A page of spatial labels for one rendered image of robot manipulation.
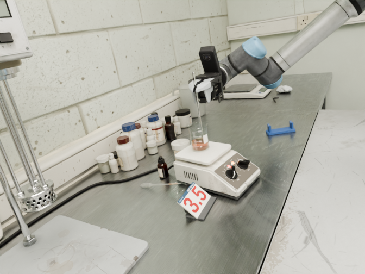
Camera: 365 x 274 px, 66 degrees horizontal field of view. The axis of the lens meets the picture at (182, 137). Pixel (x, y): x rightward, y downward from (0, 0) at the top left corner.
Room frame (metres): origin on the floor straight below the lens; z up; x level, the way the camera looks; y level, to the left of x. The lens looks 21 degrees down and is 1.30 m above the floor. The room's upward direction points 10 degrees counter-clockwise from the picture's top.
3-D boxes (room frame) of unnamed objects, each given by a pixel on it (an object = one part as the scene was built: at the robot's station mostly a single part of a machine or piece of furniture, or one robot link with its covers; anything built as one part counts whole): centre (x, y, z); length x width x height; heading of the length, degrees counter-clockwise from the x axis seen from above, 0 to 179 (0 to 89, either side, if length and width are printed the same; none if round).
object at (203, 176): (0.69, -0.07, 0.94); 0.22 x 0.13 x 0.08; 47
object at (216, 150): (0.71, -0.05, 0.98); 0.12 x 0.12 x 0.01; 47
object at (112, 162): (0.85, 0.24, 0.93); 0.03 x 0.03 x 0.07
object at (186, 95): (1.36, -0.07, 0.97); 0.18 x 0.13 x 0.15; 65
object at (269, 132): (0.95, -0.36, 0.92); 0.10 x 0.03 x 0.04; 86
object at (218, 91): (0.86, -0.11, 1.13); 0.12 x 0.08 x 0.09; 155
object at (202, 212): (0.58, -0.01, 0.92); 0.09 x 0.06 x 0.04; 151
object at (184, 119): (1.21, -0.02, 0.94); 0.07 x 0.07 x 0.07
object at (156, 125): (1.05, 0.10, 0.96); 0.06 x 0.06 x 0.11
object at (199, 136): (0.72, -0.04, 1.02); 0.06 x 0.05 x 0.08; 68
